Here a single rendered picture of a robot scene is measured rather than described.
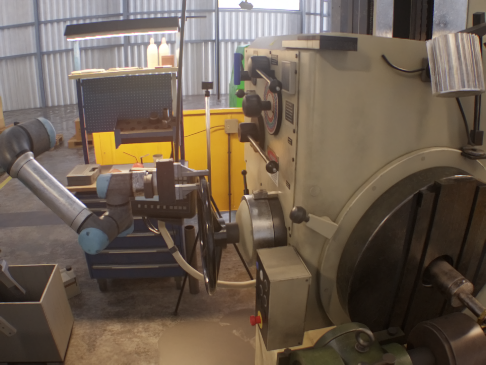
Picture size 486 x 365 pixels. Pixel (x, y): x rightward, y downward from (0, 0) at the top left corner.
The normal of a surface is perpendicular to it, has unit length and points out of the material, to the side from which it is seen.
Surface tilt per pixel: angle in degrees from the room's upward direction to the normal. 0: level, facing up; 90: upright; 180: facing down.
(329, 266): 90
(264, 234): 65
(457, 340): 21
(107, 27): 58
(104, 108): 90
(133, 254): 90
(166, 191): 82
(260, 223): 50
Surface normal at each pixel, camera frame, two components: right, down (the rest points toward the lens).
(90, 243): -0.21, 0.36
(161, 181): 0.18, 0.22
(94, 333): 0.00, -0.93
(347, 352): -0.40, -0.82
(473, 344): 0.11, -0.55
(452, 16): -0.98, 0.07
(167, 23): 0.11, -0.19
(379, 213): -0.72, -0.59
